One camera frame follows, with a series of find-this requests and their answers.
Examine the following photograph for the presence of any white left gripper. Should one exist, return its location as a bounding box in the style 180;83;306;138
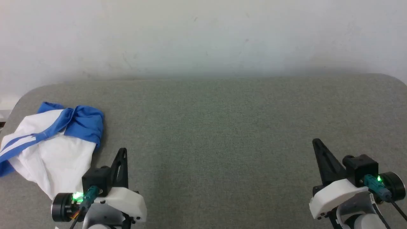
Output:
52;148;147;223

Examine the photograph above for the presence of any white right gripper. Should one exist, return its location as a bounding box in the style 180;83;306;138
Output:
309;139;406;220

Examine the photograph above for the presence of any blue and white shirt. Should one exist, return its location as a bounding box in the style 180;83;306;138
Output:
0;102;105;200

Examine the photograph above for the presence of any left arm teal-plug cable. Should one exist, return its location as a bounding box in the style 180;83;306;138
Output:
70;186;101;229

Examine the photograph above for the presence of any arm teal-plug cable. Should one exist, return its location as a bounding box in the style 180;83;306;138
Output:
362;174;407;223
70;186;101;229

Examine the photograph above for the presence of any right arm teal-plug cable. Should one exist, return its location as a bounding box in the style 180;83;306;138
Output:
362;174;407;223

